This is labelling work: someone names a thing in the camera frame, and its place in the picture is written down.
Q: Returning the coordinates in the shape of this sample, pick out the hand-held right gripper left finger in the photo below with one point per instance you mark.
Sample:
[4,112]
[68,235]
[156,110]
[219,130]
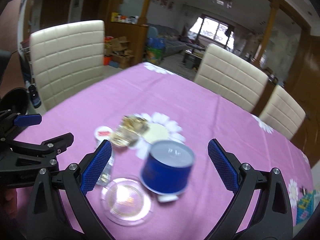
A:
[96,166]

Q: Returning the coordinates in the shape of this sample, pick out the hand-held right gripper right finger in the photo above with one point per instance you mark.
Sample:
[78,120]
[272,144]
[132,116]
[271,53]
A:
[223,166]

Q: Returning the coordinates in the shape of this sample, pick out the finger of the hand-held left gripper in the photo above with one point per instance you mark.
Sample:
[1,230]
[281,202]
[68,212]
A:
[27,120]
[53,142]

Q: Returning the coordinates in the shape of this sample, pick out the black round bin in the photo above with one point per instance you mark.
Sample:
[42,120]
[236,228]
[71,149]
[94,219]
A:
[15,100]

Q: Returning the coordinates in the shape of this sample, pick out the blue paper cup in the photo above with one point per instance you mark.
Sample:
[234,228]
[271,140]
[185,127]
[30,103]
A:
[165,172]

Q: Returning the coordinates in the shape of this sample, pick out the person's left hand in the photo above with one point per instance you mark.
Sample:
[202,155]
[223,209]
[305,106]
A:
[8,202]

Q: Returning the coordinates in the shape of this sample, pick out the small round white lid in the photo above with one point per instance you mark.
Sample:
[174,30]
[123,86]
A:
[102,133]

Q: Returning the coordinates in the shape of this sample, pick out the clear round plastic lid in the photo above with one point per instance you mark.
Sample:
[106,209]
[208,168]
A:
[125,200]

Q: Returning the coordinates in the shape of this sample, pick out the gold foil wrapper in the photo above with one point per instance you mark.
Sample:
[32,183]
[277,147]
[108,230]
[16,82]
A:
[135,123]

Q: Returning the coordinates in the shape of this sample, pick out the cream padded dining chair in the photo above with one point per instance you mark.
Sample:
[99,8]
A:
[230,77]
[282,112]
[67,62]

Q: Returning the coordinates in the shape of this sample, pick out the pink floral tablecloth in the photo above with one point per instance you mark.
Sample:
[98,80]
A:
[175,100]

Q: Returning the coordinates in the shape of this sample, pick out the colourful beaded box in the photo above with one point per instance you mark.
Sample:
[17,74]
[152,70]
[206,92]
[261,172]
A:
[305,207]

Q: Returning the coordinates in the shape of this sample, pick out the dark coffee table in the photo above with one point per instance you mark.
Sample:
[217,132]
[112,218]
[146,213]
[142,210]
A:
[193,57]

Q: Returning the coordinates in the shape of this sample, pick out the stack of cardboard boxes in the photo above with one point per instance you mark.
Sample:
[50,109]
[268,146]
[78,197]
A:
[120,50]

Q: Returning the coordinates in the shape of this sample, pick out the colourful printed bag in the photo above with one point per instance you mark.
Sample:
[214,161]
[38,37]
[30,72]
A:
[155,51]

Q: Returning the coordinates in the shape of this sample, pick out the barred window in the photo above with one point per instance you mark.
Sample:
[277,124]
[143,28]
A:
[212,31]

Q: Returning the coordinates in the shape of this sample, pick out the grey sofa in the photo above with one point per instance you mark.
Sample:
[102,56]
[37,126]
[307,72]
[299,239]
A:
[170,40]

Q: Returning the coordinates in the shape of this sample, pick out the row of small packages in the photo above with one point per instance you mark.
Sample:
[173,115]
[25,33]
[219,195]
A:
[125,18]

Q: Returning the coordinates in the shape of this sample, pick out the wooden pillar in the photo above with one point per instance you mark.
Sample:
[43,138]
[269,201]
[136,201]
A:
[147,2]
[267,32]

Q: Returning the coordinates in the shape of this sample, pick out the wooden half wall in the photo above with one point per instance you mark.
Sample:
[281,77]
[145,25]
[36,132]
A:
[135,35]

